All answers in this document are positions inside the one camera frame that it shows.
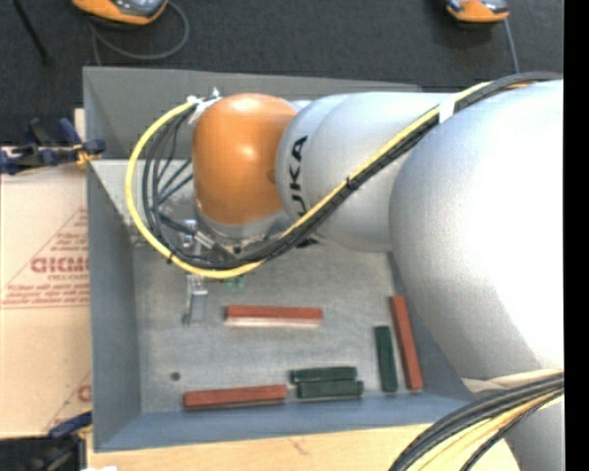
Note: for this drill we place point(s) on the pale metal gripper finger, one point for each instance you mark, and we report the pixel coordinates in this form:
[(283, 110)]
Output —
[(201, 304), (188, 312)]

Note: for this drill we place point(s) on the grey metal bin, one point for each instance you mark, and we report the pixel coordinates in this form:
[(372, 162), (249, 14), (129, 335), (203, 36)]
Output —
[(167, 341)]

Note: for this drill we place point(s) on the red-brown flat block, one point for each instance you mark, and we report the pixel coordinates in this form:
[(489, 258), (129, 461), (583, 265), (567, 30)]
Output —
[(235, 396), (406, 344), (275, 313)]

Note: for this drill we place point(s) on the dark green flat block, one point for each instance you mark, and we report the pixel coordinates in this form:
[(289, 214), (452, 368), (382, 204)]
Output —
[(386, 361), (330, 390), (324, 375)]

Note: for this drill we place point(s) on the brown cardboard board, red print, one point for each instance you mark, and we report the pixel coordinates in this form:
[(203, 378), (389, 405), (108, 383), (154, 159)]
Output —
[(39, 341)]

